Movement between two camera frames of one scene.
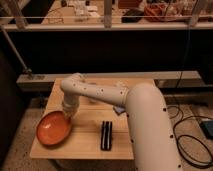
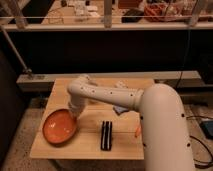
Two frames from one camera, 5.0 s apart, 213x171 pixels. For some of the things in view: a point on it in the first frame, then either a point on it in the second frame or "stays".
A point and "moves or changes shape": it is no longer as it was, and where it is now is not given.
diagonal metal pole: x=14 y=48 stays
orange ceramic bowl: x=53 y=129 moves or changes shape
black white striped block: x=106 y=135 stays
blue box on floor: x=207 y=128 stays
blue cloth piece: x=119 y=110 stays
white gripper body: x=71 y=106 → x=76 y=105
